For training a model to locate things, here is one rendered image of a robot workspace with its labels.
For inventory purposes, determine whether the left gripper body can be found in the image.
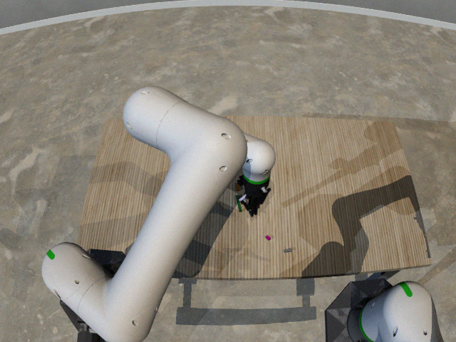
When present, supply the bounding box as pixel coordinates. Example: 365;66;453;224
244;188;264;200

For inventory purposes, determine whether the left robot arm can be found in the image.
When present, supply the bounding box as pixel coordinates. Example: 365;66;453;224
41;86;276;342

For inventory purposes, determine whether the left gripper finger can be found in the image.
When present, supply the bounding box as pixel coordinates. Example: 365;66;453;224
254;186;271;215
238;194;256;217

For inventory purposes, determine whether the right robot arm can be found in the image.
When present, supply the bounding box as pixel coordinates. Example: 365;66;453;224
347;281;444;342

